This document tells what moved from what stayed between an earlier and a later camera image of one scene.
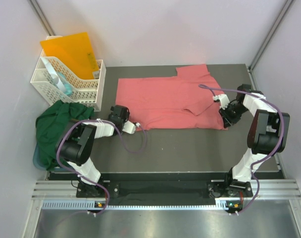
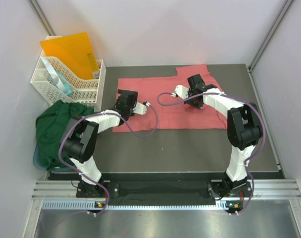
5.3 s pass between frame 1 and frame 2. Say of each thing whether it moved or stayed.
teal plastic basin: stayed
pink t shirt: stayed
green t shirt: stayed
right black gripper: moved
